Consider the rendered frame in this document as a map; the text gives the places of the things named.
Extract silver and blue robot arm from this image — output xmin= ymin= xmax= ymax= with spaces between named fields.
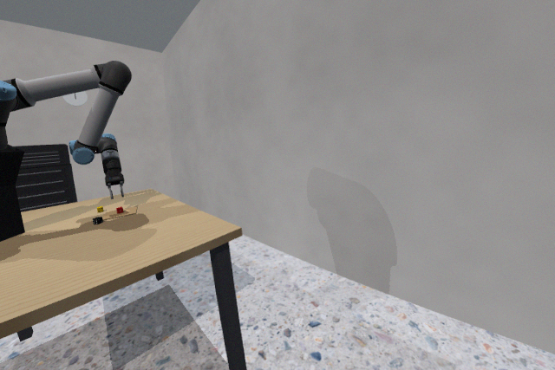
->
xmin=0 ymin=61 xmax=132 ymax=165

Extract tan square mat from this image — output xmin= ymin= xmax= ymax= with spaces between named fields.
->
xmin=102 ymin=206 xmax=137 ymax=220

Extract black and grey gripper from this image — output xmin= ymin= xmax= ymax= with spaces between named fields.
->
xmin=101 ymin=150 xmax=124 ymax=199

